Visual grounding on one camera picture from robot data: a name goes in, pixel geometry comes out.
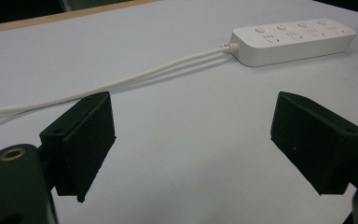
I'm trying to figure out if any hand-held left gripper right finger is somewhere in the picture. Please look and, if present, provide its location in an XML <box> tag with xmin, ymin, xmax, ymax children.
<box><xmin>269</xmin><ymin>91</ymin><xmax>358</xmax><ymax>196</ymax></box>

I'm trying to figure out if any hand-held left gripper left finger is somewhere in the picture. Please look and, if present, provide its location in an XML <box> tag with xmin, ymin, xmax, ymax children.
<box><xmin>38</xmin><ymin>91</ymin><xmax>117</xmax><ymax>203</ymax></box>

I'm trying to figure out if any white power strip cable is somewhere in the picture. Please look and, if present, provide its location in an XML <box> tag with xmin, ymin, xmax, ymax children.
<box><xmin>0</xmin><ymin>42</ymin><xmax>241</xmax><ymax>118</ymax></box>

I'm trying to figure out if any white power strip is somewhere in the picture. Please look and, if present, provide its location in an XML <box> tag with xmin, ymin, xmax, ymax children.
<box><xmin>229</xmin><ymin>18</ymin><xmax>358</xmax><ymax>68</ymax></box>

